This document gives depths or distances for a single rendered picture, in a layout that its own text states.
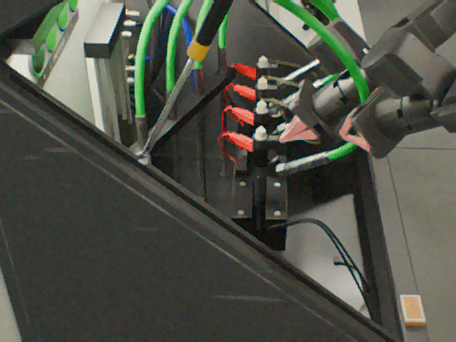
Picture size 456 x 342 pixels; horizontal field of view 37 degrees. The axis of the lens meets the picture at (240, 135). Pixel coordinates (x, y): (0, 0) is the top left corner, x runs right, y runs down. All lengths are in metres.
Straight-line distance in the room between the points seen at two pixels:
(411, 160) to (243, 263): 2.20
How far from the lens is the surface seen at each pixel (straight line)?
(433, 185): 2.88
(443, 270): 2.54
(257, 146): 1.14
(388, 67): 0.80
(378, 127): 0.89
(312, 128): 1.07
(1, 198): 0.82
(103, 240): 0.83
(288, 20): 1.83
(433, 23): 1.03
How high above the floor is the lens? 1.79
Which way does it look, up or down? 36 degrees down
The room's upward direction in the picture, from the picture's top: straight up
